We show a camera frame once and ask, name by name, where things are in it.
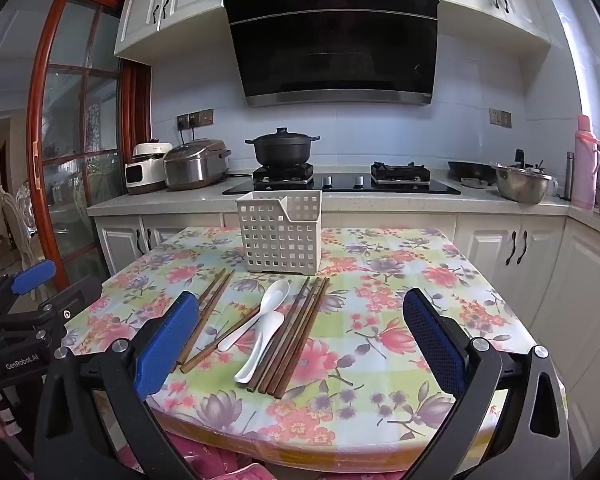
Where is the speckled kitchen countertop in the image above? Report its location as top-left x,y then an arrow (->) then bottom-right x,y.
86,170 -> 600,241

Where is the floral tablecloth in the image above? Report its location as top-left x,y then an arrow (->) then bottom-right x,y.
62,226 -> 568,473

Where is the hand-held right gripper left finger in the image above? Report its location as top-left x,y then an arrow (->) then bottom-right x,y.
32,290 -> 201,480

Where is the red wooden glass door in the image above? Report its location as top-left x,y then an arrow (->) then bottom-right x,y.
26,0 -> 153,286

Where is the white ceramic spoon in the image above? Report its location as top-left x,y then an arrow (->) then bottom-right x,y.
234,311 -> 286,385
217,280 -> 292,352

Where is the black glass gas cooktop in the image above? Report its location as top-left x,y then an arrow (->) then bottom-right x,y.
222,161 -> 462,196

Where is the silver rice cooker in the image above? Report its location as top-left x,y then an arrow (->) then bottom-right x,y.
162,139 -> 232,192

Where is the black range hood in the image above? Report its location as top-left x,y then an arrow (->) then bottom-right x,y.
222,0 -> 441,109

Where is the pink thermos flask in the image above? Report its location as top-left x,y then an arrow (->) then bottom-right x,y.
572,114 -> 600,210

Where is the black lidded cooking pot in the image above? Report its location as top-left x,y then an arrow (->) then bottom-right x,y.
245,127 -> 321,167

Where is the white small cooker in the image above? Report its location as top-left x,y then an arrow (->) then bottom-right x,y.
125,139 -> 173,196

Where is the brown wooden chopstick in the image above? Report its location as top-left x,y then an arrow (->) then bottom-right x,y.
257,277 -> 318,396
198,268 -> 228,303
247,276 -> 312,394
180,304 -> 262,374
178,270 -> 236,367
275,277 -> 331,400
266,277 -> 325,398

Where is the large steel bowl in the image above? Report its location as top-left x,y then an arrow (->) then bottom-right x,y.
491,161 -> 555,205

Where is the white perforated utensil basket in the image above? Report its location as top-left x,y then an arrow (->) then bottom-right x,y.
236,189 -> 324,275

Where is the white ornate chair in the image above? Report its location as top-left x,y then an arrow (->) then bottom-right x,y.
0,182 -> 36,266

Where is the black wok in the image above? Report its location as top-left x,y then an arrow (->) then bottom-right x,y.
447,160 -> 498,185

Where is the wall socket strip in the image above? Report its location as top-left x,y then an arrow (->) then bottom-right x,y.
176,109 -> 215,129

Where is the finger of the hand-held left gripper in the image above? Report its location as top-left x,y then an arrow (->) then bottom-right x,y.
0,277 -> 103,346
0,259 -> 57,321

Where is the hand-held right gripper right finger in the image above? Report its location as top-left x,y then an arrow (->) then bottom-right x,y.
402,287 -> 571,480

